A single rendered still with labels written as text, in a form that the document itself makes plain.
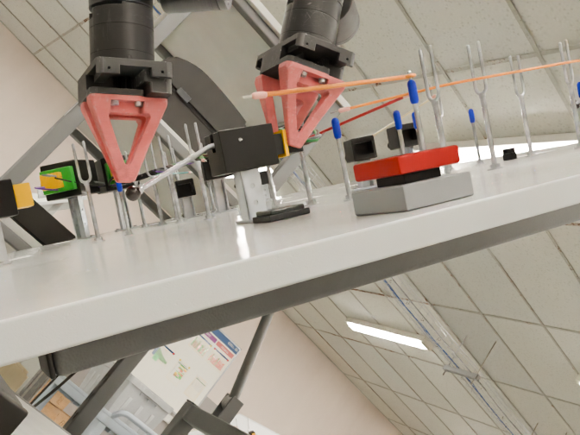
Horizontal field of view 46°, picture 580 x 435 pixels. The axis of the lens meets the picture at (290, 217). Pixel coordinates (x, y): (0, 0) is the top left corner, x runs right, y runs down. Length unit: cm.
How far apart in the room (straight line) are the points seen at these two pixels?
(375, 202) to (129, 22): 30
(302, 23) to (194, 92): 107
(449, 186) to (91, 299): 24
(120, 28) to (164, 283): 36
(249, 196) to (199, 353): 857
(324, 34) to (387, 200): 31
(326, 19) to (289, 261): 41
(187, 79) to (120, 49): 113
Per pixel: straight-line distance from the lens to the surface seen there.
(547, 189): 45
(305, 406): 1034
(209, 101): 177
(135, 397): 460
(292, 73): 67
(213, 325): 47
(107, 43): 63
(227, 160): 64
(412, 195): 42
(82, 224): 132
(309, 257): 34
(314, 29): 70
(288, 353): 996
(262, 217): 61
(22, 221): 159
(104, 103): 62
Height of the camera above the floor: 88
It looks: 21 degrees up
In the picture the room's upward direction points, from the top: 38 degrees clockwise
